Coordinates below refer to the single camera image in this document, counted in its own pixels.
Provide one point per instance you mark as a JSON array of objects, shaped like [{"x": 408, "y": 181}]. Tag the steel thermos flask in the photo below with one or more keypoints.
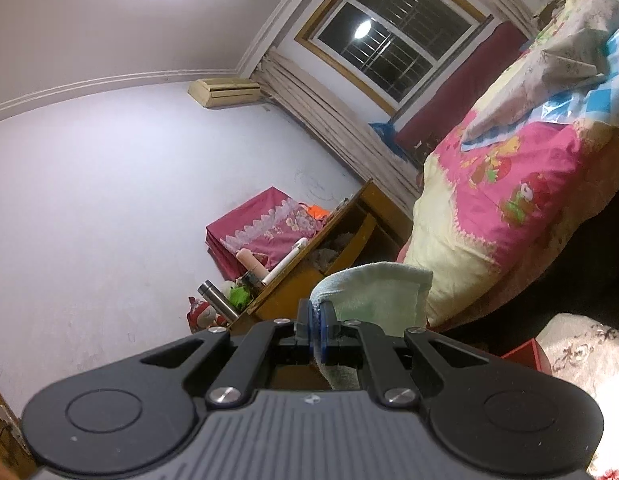
[{"x": 218, "y": 300}]

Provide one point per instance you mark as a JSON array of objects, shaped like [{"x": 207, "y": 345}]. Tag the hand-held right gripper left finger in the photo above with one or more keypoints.
[{"x": 303, "y": 327}]

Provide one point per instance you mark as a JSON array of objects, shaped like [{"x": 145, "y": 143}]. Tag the barred window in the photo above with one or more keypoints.
[{"x": 394, "y": 35}]

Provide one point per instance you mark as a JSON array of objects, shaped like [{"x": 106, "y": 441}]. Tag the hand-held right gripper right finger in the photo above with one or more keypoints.
[{"x": 327, "y": 327}]

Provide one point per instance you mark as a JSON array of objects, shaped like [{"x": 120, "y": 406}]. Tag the wall air conditioner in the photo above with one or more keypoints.
[{"x": 223, "y": 91}]

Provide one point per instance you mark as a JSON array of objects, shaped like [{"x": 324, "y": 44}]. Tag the maroon headboard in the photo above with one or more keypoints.
[{"x": 459, "y": 90}]

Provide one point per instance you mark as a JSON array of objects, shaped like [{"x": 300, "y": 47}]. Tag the wooden nightstand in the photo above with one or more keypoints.
[{"x": 319, "y": 255}]

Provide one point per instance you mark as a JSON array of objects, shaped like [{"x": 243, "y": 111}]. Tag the beige curtain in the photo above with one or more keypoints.
[{"x": 334, "y": 125}]

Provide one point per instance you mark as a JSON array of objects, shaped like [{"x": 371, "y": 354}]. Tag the white tube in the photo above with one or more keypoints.
[{"x": 288, "y": 259}]

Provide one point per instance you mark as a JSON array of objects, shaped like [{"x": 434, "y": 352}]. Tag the pink yellow printed quilt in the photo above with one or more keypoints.
[{"x": 519, "y": 195}]

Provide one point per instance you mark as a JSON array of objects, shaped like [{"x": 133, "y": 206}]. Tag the green plush toy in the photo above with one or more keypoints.
[{"x": 239, "y": 296}]

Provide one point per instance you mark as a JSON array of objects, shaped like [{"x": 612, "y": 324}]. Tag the pink bottle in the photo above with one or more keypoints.
[{"x": 249, "y": 262}]

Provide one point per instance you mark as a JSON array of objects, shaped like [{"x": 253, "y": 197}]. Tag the red white plush toy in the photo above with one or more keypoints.
[{"x": 204, "y": 315}]

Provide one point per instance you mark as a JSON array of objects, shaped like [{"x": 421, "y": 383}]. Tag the red storage box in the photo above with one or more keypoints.
[{"x": 523, "y": 356}]

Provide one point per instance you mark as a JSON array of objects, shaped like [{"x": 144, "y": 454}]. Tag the pale floral cloth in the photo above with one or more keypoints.
[{"x": 549, "y": 65}]

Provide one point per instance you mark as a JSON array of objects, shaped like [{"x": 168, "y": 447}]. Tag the light green towel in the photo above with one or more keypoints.
[{"x": 379, "y": 295}]

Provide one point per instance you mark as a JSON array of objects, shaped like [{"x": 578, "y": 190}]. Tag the pink cloth covered box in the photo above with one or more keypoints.
[{"x": 259, "y": 230}]

